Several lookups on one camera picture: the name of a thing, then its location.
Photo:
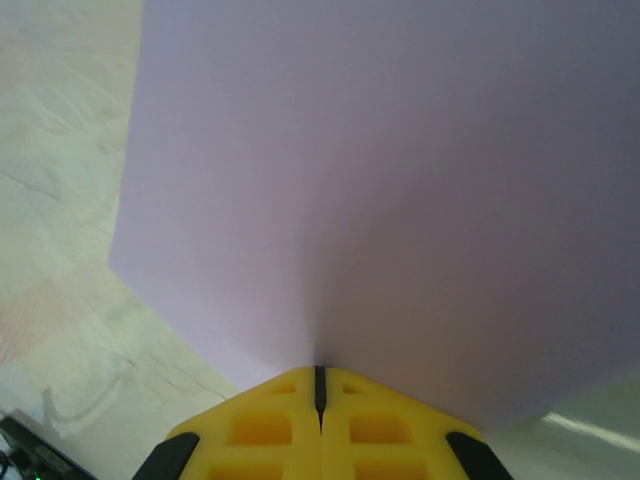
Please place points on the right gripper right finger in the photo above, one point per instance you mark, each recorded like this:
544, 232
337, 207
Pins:
385, 430

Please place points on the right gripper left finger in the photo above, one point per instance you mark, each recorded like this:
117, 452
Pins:
260, 430

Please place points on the purple cloth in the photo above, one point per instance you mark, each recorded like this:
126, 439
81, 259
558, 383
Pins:
375, 175

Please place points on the black base plate right arm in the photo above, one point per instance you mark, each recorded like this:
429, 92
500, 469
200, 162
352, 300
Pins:
30, 450

